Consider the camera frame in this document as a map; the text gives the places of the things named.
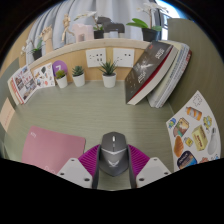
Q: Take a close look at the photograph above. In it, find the wooden hand model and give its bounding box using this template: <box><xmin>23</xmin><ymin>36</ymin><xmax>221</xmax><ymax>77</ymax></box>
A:
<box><xmin>39</xmin><ymin>24</ymin><xmax>54</xmax><ymax>54</ymax></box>

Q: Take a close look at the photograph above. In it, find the large white orchid black pot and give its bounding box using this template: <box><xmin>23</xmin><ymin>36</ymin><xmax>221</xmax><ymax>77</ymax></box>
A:
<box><xmin>125</xmin><ymin>2</ymin><xmax>163</xmax><ymax>43</ymax></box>

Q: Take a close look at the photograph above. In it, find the black hardcover book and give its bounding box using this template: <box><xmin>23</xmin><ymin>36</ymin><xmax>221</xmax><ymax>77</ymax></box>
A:
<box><xmin>124</xmin><ymin>41</ymin><xmax>179</xmax><ymax>106</ymax></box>

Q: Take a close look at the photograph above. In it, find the window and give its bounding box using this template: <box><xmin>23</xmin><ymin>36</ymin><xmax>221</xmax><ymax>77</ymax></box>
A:
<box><xmin>154</xmin><ymin>0</ymin><xmax>181</xmax><ymax>19</ymax></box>

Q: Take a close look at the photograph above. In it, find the grey curtain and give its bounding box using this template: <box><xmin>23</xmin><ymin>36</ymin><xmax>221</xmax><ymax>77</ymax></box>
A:
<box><xmin>26</xmin><ymin>0</ymin><xmax>161</xmax><ymax>66</ymax></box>

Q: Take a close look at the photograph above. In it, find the large green desk partition panel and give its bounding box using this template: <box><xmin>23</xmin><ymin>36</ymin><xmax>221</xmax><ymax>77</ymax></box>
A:
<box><xmin>166</xmin><ymin>18</ymin><xmax>224</xmax><ymax>161</ymax></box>

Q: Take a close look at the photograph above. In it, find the pink horse figure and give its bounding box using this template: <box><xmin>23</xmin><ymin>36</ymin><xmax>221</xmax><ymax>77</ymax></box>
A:
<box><xmin>72</xmin><ymin>23</ymin><xmax>95</xmax><ymax>43</ymax></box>

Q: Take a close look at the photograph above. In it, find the small round succulent white pot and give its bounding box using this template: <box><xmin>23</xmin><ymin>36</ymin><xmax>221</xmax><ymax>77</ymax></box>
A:
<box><xmin>54</xmin><ymin>69</ymin><xmax>69</xmax><ymax>89</ymax></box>

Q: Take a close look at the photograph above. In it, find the black horse figure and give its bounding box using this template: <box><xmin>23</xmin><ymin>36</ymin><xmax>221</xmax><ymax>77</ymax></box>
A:
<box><xmin>96</xmin><ymin>16</ymin><xmax>126</xmax><ymax>39</ymax></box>

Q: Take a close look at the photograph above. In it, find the pink mouse pad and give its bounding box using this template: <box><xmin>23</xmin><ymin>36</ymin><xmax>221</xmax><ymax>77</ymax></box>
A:
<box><xmin>21</xmin><ymin>125</ymin><xmax>87</xmax><ymax>175</ymax></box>

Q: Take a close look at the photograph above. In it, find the small white sticker card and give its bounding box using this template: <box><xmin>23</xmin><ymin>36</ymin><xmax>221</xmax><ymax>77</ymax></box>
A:
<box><xmin>32</xmin><ymin>62</ymin><xmax>56</xmax><ymax>90</ymax></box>

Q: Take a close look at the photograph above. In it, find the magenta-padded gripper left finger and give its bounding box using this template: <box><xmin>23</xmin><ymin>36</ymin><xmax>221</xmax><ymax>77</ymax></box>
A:
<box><xmin>57</xmin><ymin>143</ymin><xmax>102</xmax><ymax>190</ymax></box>

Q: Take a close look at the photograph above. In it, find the small green desk partition panel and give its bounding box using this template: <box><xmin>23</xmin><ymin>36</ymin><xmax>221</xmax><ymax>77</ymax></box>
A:
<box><xmin>0</xmin><ymin>58</ymin><xmax>21</xmax><ymax>101</ymax></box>

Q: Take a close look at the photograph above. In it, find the small white orchid black pot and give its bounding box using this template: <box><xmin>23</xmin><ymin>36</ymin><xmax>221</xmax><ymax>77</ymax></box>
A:
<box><xmin>20</xmin><ymin>37</ymin><xmax>46</xmax><ymax>62</ymax></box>

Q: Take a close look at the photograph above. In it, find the dark grey computer mouse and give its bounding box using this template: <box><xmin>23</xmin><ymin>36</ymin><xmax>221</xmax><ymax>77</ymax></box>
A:
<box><xmin>99</xmin><ymin>131</ymin><xmax>130</xmax><ymax>177</ymax></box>

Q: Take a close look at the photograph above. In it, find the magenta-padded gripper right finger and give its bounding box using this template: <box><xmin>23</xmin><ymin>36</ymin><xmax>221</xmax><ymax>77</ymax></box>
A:
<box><xmin>126</xmin><ymin>144</ymin><xmax>172</xmax><ymax>189</ymax></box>

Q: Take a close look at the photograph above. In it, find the spiky succulent white pot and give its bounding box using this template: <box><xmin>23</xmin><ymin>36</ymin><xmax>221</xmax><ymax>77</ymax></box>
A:
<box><xmin>98</xmin><ymin>59</ymin><xmax>118</xmax><ymax>89</ymax></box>

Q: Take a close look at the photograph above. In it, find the large white sticker sheet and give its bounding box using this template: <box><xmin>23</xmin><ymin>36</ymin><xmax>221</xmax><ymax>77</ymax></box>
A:
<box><xmin>165</xmin><ymin>90</ymin><xmax>223</xmax><ymax>173</ymax></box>

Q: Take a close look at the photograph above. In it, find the purple round sign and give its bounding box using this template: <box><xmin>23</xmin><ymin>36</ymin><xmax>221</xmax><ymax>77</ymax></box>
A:
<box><xmin>51</xmin><ymin>59</ymin><xmax>69</xmax><ymax>78</ymax></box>

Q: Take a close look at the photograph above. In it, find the red photo cover magazine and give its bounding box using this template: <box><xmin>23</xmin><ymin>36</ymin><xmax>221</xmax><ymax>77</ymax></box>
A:
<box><xmin>10</xmin><ymin>65</ymin><xmax>38</xmax><ymax>105</ymax></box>

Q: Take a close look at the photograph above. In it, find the white orchid behind horse figures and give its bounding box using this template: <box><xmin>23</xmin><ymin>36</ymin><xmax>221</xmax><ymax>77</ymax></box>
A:
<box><xmin>73</xmin><ymin>10</ymin><xmax>105</xmax><ymax>40</ymax></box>

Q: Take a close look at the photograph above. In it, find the beige paper card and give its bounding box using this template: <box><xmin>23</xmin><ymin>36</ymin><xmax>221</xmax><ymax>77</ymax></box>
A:
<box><xmin>0</xmin><ymin>97</ymin><xmax>16</xmax><ymax>133</ymax></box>

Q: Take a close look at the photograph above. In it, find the white wall socket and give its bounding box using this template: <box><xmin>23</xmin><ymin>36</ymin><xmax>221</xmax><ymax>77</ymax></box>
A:
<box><xmin>85</xmin><ymin>48</ymin><xmax>108</xmax><ymax>69</ymax></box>
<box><xmin>112</xmin><ymin>47</ymin><xmax>136</xmax><ymax>69</ymax></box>

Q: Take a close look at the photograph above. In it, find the small green succulent white pot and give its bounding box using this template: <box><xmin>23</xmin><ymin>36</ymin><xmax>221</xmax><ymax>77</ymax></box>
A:
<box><xmin>71</xmin><ymin>65</ymin><xmax>86</xmax><ymax>88</ymax></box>

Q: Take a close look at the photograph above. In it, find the wooden artist mannequin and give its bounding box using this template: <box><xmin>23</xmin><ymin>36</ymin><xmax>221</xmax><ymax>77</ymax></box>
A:
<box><xmin>61</xmin><ymin>13</ymin><xmax>76</xmax><ymax>44</ymax></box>

